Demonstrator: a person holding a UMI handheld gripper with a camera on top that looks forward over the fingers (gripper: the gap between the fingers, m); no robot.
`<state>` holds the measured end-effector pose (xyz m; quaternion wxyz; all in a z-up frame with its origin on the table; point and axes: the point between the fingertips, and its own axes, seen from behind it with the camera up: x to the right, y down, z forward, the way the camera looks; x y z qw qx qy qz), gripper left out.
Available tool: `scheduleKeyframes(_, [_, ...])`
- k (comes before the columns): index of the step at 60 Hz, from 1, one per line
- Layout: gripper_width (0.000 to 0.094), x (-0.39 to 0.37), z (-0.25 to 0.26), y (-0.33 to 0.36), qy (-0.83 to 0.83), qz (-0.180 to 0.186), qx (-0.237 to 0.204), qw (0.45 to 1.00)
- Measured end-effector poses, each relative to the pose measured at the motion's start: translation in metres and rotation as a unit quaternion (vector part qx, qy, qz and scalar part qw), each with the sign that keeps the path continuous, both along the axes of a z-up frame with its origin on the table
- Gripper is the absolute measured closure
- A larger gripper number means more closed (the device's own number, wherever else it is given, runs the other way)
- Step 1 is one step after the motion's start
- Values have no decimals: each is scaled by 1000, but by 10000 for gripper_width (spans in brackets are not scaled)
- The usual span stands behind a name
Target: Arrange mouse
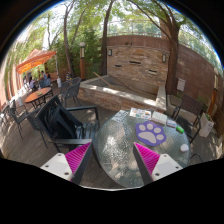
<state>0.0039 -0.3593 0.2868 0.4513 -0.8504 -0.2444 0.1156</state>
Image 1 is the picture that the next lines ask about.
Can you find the orange patio umbrella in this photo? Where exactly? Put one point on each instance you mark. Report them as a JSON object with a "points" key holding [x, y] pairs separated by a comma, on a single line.
{"points": [[35, 58]]}

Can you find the white computer mouse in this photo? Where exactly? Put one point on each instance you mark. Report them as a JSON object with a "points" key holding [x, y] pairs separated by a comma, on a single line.
{"points": [[184, 148]]}

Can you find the purple paw print mouse pad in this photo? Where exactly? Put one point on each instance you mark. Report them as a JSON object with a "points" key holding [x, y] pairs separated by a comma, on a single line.
{"points": [[150, 134]]}

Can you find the white shopping bag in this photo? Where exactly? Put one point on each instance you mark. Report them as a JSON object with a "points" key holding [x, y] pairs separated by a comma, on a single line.
{"points": [[206, 125]]}

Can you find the round brown wooden table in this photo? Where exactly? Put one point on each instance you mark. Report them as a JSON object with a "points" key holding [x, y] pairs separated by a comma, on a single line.
{"points": [[38, 97]]}

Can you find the black chair with backpack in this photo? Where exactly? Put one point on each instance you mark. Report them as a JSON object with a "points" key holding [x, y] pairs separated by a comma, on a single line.
{"points": [[84, 132]]}

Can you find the black backpack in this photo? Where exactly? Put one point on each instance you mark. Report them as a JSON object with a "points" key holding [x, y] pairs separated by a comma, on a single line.
{"points": [[60, 123]]}

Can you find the stone planter ledge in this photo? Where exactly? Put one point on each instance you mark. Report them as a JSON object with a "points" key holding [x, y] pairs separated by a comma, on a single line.
{"points": [[106, 92]]}

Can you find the seated person in blue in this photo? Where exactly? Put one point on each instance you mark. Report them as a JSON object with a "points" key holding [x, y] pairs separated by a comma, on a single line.
{"points": [[44, 80]]}

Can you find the bollard lamp post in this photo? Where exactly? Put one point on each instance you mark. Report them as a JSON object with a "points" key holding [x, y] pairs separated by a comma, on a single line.
{"points": [[82, 60]]}

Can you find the small white box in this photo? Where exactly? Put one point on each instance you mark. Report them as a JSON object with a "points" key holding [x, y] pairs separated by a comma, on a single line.
{"points": [[171, 123]]}

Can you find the dark chair behind table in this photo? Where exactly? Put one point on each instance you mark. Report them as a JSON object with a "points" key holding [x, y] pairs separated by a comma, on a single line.
{"points": [[187, 115]]}

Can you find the black chair far left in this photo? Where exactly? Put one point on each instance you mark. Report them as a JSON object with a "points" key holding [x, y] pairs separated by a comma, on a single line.
{"points": [[18, 116]]}

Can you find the grey patio chair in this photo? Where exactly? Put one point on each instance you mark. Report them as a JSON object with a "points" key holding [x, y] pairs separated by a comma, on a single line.
{"points": [[70, 89]]}

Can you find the green small bottle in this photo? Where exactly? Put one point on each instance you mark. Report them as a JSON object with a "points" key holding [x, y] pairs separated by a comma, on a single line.
{"points": [[179, 129]]}

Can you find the white closed book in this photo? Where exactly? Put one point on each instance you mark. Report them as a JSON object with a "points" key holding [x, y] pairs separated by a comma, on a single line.
{"points": [[159, 117]]}

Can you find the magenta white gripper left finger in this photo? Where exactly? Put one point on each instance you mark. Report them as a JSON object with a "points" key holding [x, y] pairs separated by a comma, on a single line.
{"points": [[70, 166]]}

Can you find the grey patterned booklet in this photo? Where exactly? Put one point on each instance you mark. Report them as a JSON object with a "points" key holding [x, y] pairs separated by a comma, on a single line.
{"points": [[119, 116]]}

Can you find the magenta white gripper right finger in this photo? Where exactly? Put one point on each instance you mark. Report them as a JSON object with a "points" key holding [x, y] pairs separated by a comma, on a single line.
{"points": [[153, 166]]}

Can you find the colourful picture book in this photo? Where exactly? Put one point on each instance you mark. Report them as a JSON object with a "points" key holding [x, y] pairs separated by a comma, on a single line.
{"points": [[140, 113]]}

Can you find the round glass patio table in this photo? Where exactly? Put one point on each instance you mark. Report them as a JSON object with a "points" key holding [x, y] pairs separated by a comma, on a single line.
{"points": [[116, 140]]}

